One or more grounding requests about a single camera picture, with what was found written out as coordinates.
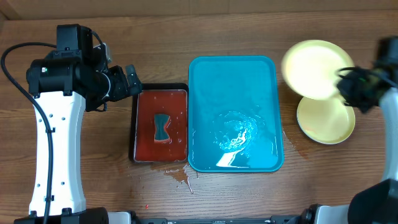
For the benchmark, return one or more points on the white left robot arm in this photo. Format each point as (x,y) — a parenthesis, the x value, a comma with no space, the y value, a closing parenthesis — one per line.
(63,86)

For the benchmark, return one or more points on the green and orange sponge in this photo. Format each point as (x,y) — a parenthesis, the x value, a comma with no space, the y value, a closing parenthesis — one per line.
(161,122)

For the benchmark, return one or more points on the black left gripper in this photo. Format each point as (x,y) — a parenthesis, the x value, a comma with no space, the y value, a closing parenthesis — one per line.
(120,91)

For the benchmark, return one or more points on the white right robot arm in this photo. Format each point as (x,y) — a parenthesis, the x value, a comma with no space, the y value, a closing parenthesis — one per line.
(326,174)

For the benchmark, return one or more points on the blue plastic tray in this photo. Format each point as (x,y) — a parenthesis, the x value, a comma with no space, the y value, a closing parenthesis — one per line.
(234,122)

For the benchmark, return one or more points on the black rectangular wash basin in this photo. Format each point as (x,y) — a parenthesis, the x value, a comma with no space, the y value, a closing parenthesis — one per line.
(159,98)

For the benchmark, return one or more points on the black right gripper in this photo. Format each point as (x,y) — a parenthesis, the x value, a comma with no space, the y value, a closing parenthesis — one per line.
(344,84)

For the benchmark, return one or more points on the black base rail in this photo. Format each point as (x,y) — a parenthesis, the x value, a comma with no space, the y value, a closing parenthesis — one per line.
(275,219)

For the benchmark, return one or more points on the cardboard backdrop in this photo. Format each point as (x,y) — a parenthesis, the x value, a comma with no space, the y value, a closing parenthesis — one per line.
(68,9)

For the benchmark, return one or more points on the yellow plate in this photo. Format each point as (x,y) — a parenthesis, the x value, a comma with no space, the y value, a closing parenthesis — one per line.
(325,121)
(310,68)

